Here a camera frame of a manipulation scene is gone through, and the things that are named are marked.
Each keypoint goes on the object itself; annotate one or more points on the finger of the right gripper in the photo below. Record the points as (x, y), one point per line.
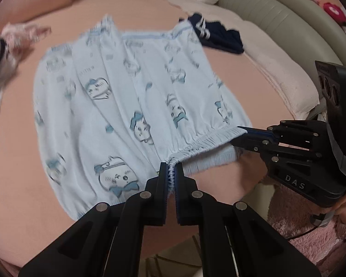
(259, 145)
(301, 133)

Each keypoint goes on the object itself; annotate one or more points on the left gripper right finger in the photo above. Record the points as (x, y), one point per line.
(234, 239)

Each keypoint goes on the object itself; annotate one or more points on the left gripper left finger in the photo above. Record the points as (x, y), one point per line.
(107, 240)

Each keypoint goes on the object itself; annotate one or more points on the light blue cartoon shorts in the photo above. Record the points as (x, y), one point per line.
(112, 106)

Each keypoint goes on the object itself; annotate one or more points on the beige bed blanket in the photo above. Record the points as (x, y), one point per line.
(291, 82)

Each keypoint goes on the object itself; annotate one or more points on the pink fluffy rug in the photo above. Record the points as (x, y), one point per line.
(289, 214)

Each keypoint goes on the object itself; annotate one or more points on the grey padded headboard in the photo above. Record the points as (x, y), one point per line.
(300, 27)

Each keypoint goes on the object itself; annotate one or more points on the navy striped folded garment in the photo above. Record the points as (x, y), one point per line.
(213, 34)

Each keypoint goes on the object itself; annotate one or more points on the pink patterned garment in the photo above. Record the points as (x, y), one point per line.
(20, 37)

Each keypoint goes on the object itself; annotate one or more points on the gold wire stool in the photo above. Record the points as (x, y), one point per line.
(184, 259)

